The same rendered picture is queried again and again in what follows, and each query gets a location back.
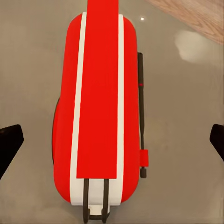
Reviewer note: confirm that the coffee table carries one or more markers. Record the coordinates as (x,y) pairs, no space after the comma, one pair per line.
(183,99)

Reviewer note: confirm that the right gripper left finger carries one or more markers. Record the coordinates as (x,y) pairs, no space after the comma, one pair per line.
(11,139)

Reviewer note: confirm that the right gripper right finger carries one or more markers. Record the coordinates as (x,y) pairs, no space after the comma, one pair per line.
(217,139)

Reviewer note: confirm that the radio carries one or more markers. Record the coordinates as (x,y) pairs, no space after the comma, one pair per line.
(98,126)

